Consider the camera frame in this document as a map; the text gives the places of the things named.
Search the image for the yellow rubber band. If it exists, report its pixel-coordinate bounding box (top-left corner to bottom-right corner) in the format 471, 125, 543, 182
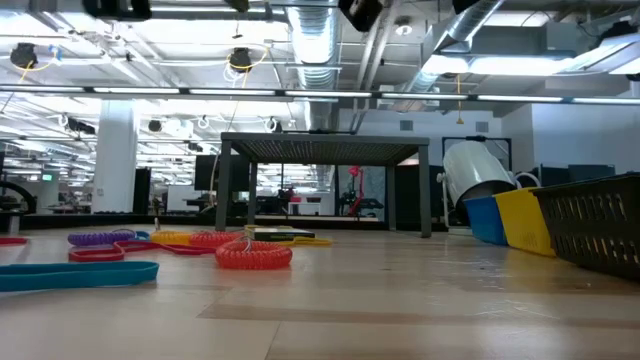
277, 235, 334, 248

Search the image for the yellow green crayon box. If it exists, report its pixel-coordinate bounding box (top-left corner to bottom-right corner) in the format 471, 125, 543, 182
243, 224, 317, 243

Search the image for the orange coil wristband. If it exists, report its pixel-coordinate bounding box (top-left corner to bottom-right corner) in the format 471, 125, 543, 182
187, 230, 247, 249
215, 240, 294, 272

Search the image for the yellow coil wristband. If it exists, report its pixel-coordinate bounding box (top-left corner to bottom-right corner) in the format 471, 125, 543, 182
149, 217, 195, 247

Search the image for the purple coil wristband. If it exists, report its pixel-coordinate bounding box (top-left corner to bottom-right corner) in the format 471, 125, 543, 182
66, 229, 137, 248

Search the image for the grey perforated metal shelf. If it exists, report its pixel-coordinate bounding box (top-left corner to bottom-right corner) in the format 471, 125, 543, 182
215, 131, 434, 239

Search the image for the red stand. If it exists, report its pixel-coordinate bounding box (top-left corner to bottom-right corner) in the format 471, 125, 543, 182
347, 165, 367, 218

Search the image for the long LED light bar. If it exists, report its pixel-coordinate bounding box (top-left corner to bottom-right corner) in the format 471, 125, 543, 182
0, 83, 640, 105

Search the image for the black monitor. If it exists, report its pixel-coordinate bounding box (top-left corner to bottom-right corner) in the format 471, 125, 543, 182
194, 154, 251, 193

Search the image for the white cylindrical container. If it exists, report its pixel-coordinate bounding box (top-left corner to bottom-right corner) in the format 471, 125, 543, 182
436, 140, 519, 227

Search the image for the blue plastic basket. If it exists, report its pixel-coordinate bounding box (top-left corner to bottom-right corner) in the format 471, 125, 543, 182
462, 195, 509, 247

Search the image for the black cabinet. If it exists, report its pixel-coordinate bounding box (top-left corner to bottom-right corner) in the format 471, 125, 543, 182
131, 167, 153, 216

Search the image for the white building column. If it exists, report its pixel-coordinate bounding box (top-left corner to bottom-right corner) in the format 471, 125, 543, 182
91, 98, 140, 215

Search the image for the yellow plastic basket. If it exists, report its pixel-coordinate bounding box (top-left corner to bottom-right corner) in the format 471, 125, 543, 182
493, 186, 558, 258

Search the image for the black plastic basket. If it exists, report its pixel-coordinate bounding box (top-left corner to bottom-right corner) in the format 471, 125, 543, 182
529, 171, 640, 281

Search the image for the silver ventilation duct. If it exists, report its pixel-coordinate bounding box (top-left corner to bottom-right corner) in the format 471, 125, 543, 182
399, 0, 507, 96
285, 0, 347, 132

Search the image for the black ceiling cable reel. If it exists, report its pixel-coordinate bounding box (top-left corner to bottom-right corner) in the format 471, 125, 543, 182
228, 46, 254, 74
9, 42, 39, 70

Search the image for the black aluminium table frame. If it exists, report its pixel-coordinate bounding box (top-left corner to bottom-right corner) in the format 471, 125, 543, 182
0, 212, 451, 233

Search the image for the black curved cable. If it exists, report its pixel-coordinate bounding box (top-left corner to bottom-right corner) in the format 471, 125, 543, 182
0, 179, 38, 215

